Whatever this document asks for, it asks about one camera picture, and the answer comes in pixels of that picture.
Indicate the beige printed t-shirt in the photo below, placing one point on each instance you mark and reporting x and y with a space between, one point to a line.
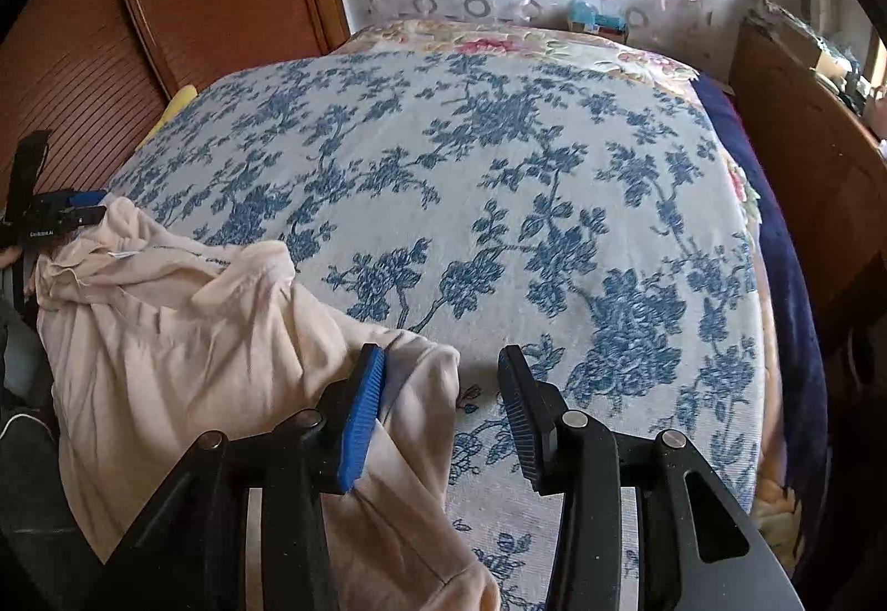
173 341

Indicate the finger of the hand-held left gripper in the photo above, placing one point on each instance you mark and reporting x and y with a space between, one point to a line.
83 216
86 196

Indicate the pink bottle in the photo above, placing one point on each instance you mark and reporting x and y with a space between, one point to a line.
876 108

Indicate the yellow plush toy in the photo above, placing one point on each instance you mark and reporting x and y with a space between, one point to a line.
177 105

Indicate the open cardboard box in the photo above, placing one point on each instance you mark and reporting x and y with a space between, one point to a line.
800 43

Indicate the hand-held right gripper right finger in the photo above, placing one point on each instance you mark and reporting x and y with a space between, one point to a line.
523 424

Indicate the pink floral blanket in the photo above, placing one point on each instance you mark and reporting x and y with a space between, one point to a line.
499 39

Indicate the small cardboard box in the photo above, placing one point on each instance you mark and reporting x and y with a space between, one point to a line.
610 34

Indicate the navy blue blanket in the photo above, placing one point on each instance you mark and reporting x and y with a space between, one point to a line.
797 320

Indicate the blue plastic bag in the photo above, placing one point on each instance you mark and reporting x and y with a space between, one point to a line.
589 13

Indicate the wooden cabinet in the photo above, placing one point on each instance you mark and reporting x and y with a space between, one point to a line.
818 167

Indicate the person's left hand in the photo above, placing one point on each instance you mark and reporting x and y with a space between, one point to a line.
7 257

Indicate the blue floral bed sheet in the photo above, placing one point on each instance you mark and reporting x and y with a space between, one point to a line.
485 167

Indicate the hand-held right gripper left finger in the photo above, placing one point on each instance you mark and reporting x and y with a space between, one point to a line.
364 417

